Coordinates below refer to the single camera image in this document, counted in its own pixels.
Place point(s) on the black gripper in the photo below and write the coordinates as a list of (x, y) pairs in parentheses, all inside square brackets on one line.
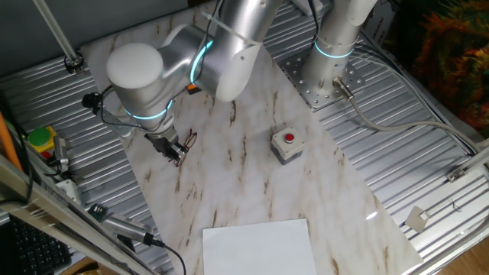
[(162, 142)]

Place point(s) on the dark red framed glasses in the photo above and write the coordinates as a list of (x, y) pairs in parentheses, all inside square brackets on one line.
[(190, 142)]

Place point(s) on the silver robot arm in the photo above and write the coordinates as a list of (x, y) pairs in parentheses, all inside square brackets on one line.
[(153, 88)]

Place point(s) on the orange box red mushroom button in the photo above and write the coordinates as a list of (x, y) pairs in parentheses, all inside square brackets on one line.
[(193, 89)]

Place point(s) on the marble patterned board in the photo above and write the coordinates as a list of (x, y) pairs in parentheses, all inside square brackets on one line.
[(248, 183)]

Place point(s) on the grey box small red button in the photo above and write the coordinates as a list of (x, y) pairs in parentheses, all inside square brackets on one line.
[(286, 147)]

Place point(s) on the white paper sheet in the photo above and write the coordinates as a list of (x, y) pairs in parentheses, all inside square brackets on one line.
[(260, 248)]

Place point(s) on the aluminium profile beam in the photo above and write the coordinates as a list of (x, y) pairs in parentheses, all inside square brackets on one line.
[(57, 206)]

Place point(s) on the yellow box green button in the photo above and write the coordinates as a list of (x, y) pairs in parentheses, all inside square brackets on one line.
[(40, 136)]

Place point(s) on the orange pole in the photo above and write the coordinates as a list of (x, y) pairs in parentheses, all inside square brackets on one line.
[(8, 145)]

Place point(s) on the black keyboard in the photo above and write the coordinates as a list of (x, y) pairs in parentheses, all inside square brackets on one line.
[(34, 252)]

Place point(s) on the white printed carton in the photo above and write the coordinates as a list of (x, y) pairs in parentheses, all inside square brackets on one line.
[(376, 28)]

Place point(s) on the colourful patterned cloth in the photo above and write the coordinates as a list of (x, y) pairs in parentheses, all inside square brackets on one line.
[(451, 57)]

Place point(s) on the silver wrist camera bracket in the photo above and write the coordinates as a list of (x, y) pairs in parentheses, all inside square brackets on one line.
[(118, 128)]

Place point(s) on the silver ribbed camera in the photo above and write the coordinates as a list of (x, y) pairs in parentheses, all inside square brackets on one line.
[(126, 227)]

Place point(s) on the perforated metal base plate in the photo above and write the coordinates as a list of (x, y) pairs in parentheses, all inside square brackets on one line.
[(317, 97)]

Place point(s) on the aluminium frame post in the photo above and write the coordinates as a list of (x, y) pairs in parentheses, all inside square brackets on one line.
[(57, 34)]

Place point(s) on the small white adhesive mount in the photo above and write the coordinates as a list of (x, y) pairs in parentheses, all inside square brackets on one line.
[(417, 219)]

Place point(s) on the aluminium corner bracket rail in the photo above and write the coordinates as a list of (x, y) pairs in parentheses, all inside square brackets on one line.
[(470, 164)]

